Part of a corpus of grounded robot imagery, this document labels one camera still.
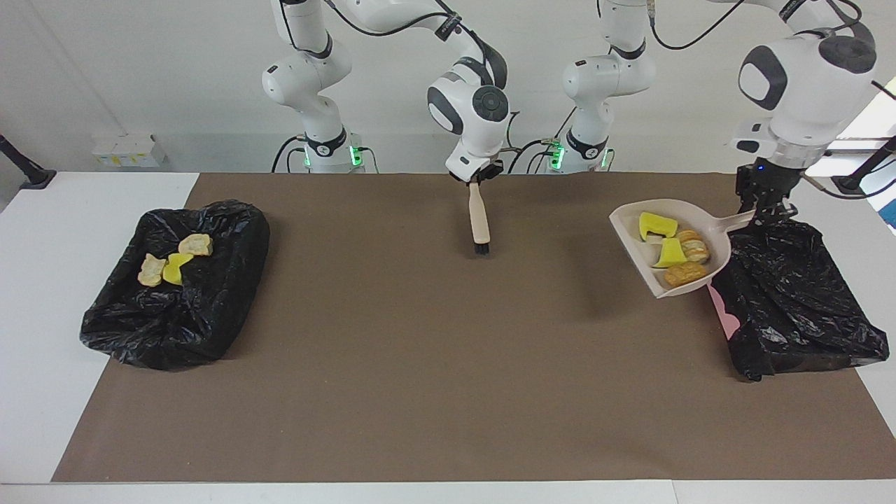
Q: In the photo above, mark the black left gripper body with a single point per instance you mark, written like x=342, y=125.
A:
x=763, y=183

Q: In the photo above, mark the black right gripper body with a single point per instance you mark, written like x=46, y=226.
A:
x=483, y=172

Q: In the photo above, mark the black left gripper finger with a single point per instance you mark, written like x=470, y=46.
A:
x=763, y=211
x=785, y=213

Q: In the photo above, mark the beige hand brush black bristles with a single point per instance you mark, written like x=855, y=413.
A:
x=479, y=217

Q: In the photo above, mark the greenish beige bread chunk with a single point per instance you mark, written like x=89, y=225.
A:
x=694, y=246

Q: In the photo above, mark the brown croquette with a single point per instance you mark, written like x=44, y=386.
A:
x=686, y=274

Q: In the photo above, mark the yellow sponge wedge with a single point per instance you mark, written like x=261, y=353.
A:
x=672, y=255

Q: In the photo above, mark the yellow notched sponge piece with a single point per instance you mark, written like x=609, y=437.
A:
x=658, y=225

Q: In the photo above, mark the beige plastic dustpan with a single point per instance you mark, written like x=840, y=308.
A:
x=630, y=217

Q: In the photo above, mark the orange striped bread piece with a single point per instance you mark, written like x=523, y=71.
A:
x=195, y=245

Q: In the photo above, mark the yellow sponge chunk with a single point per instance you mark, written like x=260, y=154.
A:
x=173, y=269

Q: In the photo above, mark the pale beige bread chunk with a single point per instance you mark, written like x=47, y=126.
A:
x=151, y=271

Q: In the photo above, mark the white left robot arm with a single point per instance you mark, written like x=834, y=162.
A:
x=805, y=84

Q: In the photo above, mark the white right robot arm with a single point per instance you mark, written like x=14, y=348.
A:
x=483, y=105

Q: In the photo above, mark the pink bin with black bag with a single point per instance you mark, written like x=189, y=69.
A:
x=791, y=308

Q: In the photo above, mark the bin wrapped in black bag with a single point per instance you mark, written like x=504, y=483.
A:
x=175, y=315

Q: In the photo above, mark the white side table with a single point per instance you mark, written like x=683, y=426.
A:
x=875, y=119

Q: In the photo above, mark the brown paper table mat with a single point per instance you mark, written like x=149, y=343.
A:
x=448, y=392

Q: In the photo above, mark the black camera stand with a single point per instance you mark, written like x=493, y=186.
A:
x=31, y=175
x=850, y=183

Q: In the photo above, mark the white wall outlet box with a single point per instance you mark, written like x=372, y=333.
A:
x=129, y=150

